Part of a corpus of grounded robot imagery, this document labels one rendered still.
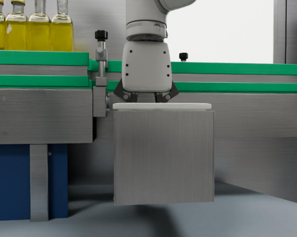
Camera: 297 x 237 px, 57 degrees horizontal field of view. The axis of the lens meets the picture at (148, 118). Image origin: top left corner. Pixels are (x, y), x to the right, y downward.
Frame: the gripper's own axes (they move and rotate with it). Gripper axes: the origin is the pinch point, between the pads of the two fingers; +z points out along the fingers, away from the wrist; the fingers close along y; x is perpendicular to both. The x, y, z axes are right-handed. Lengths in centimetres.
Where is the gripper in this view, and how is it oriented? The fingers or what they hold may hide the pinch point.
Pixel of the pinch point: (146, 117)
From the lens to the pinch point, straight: 56.5
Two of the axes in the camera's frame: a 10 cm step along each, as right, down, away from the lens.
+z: 0.0, 10.0, 0.2
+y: -9.9, 0.0, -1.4
